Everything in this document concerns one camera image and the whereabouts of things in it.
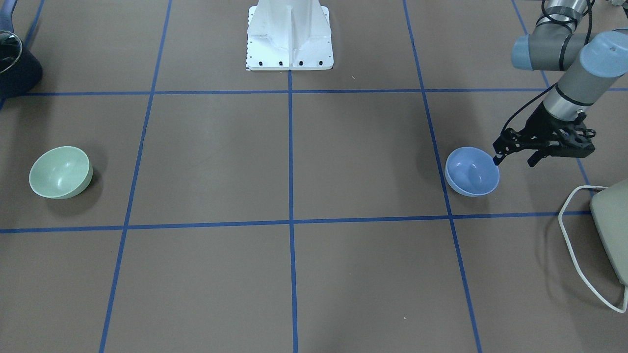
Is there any green bowl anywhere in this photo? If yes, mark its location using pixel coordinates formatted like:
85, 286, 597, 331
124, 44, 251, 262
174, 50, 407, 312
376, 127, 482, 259
28, 146, 94, 200

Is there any cream toaster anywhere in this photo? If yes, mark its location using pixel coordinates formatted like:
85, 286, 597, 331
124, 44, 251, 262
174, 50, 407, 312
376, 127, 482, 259
590, 179, 628, 285

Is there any dark blue saucepan with lid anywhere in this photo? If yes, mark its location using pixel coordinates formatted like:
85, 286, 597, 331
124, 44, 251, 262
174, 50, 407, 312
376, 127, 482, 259
0, 0, 43, 99

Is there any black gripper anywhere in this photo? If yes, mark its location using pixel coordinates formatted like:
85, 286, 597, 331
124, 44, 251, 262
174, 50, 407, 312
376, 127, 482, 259
493, 103, 575, 168

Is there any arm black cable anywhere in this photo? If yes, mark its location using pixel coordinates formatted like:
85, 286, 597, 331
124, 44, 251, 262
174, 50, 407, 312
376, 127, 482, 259
500, 0, 594, 138

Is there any white pedestal column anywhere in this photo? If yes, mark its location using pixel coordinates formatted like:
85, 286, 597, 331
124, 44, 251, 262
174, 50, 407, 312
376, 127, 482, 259
245, 0, 335, 71

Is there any blue bowl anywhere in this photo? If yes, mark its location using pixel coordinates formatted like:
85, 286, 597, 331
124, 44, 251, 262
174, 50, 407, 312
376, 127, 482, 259
445, 147, 500, 197

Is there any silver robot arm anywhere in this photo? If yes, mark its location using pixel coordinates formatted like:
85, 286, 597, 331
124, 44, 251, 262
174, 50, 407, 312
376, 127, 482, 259
493, 0, 628, 167

